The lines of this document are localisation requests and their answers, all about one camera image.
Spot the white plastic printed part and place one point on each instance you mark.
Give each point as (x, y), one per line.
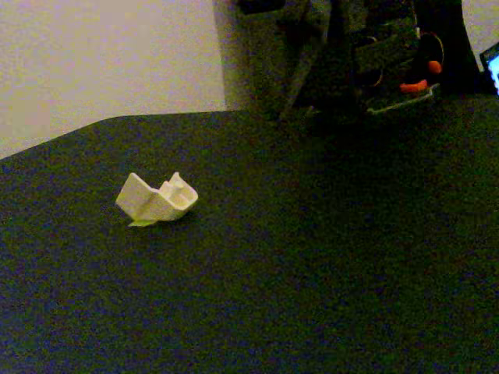
(156, 202)

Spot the dark blue desk mat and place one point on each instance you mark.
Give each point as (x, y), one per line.
(273, 253)

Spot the black clamp orange tip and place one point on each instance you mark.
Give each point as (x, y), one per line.
(413, 86)
(434, 67)

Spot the black office chair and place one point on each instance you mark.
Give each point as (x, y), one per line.
(456, 39)

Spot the lit laptop screen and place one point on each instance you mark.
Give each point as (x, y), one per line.
(493, 68)

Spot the small green tape marker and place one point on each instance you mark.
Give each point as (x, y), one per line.
(140, 223)

